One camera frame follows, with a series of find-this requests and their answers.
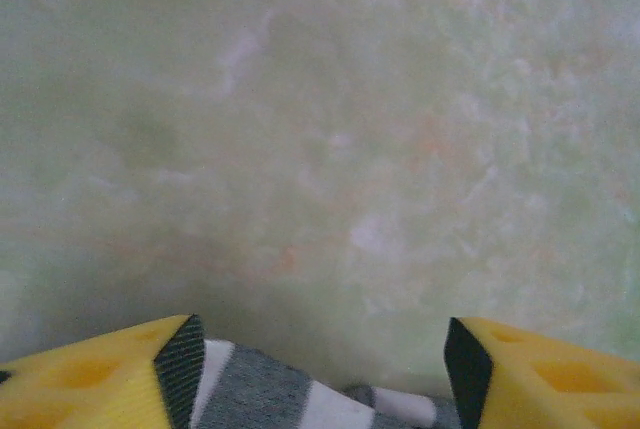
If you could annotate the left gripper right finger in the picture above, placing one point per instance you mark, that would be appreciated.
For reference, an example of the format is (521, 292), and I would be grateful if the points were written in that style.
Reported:
(550, 389)

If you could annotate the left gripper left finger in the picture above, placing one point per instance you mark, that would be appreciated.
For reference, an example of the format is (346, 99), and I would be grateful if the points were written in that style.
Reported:
(75, 389)

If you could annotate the black white plaid shirt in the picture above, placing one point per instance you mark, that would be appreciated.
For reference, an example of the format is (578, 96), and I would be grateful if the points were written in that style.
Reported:
(250, 389)

